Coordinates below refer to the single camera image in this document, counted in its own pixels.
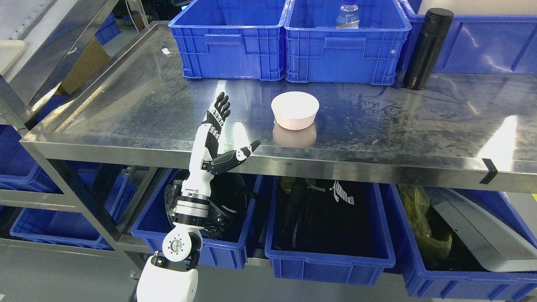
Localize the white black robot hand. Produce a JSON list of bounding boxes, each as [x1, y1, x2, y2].
[[173, 92, 261, 229]]

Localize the pink plastic bowl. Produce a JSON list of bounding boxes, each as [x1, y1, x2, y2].
[[271, 91, 320, 130]]

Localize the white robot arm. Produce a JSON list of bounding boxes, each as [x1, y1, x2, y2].
[[136, 223, 203, 302]]

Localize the steel shelf table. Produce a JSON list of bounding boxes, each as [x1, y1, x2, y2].
[[1, 21, 536, 265]]

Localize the blue crate top middle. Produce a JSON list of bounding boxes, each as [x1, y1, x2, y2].
[[284, 0, 411, 86]]

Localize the black helmet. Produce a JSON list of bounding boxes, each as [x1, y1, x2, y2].
[[164, 171, 257, 240]]

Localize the blue crate with helmet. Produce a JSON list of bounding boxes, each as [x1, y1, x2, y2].
[[131, 169, 267, 270]]

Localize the blue crate with bag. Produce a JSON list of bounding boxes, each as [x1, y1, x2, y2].
[[265, 178, 396, 286]]

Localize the black puma bag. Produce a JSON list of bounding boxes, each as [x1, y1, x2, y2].
[[276, 178, 373, 257]]

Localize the blue crate lower left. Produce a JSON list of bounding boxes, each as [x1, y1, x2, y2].
[[9, 174, 136, 250]]

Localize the blue crate top left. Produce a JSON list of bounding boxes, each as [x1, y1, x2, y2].
[[168, 0, 290, 81]]

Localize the cardboard box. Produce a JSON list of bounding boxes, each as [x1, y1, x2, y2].
[[56, 37, 111, 95]]

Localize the yellow plastic bag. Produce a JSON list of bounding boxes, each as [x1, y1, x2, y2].
[[396, 184, 453, 270]]

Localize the clear water bottle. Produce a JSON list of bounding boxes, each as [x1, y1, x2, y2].
[[336, 0, 360, 29]]

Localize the blue crate lower right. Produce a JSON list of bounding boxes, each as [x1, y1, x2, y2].
[[380, 184, 537, 301]]

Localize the black thermos bottle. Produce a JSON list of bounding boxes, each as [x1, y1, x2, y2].
[[403, 8, 454, 90]]

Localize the black tape strip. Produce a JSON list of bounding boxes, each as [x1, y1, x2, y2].
[[480, 158, 498, 184]]

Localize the grey flat device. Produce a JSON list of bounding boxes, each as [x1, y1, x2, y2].
[[424, 187, 536, 273]]

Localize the blue crate top right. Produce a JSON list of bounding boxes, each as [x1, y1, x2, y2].
[[396, 0, 537, 76]]

